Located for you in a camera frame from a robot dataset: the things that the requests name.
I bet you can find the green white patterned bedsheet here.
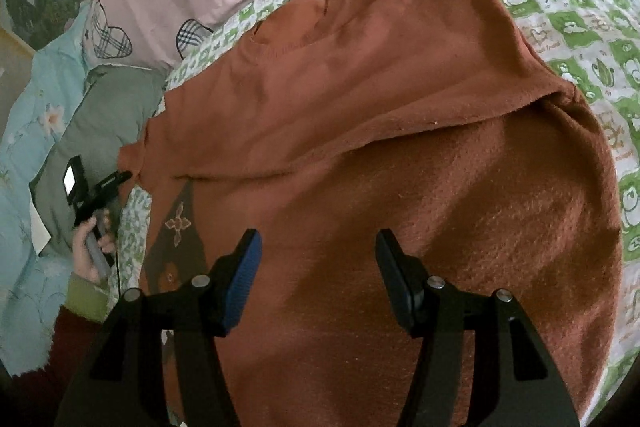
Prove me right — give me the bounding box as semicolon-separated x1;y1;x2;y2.
106;0;640;423

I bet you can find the light blue floral bedding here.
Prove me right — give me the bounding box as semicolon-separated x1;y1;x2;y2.
1;2;90;376

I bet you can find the person's left hand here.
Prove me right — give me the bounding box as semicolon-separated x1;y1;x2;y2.
72;210;116;285

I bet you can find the rust orange knit sweater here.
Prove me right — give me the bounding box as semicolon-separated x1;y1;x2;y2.
117;0;624;427

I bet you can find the left forearm green sleeve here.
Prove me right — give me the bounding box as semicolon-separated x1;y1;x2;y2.
28;273;108;389

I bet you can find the grey green pillow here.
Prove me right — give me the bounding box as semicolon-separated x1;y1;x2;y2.
29;65;165;256

